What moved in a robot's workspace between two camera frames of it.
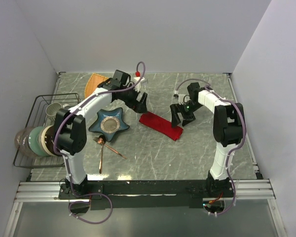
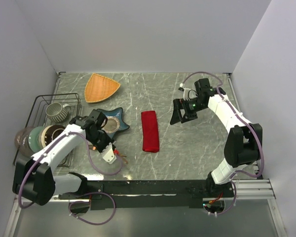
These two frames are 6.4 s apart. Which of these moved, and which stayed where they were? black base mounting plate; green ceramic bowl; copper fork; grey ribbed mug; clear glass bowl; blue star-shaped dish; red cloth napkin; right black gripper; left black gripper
Moved: copper fork; left black gripper; red cloth napkin
Stayed: grey ribbed mug; green ceramic bowl; black base mounting plate; right black gripper; clear glass bowl; blue star-shaped dish
